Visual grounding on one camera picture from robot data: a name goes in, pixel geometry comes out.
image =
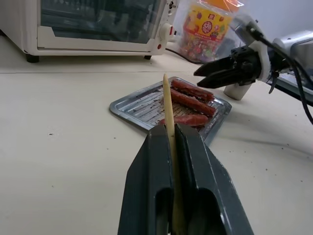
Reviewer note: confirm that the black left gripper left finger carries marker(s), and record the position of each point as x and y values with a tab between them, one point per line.
146	171

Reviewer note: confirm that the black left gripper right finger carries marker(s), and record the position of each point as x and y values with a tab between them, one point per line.
205	176

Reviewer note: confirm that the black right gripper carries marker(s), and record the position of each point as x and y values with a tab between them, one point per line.
248	64

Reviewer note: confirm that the wooden skewer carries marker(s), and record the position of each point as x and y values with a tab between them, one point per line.
168	107

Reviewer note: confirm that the white cup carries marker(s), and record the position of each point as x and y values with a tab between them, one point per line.
234	91

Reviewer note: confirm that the red grilled sausage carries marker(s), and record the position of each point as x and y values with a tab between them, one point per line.
190	89
193	102
190	120

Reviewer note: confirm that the silver metal baking tray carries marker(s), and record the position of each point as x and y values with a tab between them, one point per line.
137	105

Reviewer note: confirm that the clear bag of colourful candy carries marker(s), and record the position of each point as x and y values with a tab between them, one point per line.
207	31

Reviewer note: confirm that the white oven knob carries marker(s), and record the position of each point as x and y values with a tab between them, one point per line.
165	33

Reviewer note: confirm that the grey flat panel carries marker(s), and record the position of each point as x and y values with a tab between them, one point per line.
293	84

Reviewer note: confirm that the white toaster oven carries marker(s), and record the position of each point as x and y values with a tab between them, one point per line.
97	44

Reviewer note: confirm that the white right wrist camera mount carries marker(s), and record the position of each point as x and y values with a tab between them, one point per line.
264	61

